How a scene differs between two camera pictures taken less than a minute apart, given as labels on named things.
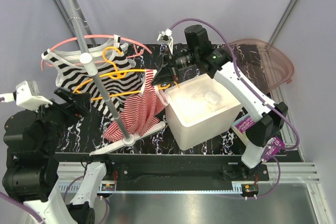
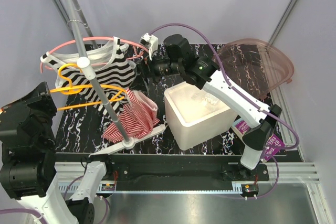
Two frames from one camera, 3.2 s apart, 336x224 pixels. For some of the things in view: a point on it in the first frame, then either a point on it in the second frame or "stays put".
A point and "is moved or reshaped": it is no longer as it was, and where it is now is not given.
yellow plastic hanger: x=116 y=71 to x=72 y=89
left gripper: x=79 y=104 to x=41 y=94
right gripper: x=165 y=74 to x=148 y=66
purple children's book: x=274 y=146 stays put
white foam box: x=201 y=110 stays put
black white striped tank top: x=114 y=68 stays put
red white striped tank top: x=140 y=112 is moved or reshaped
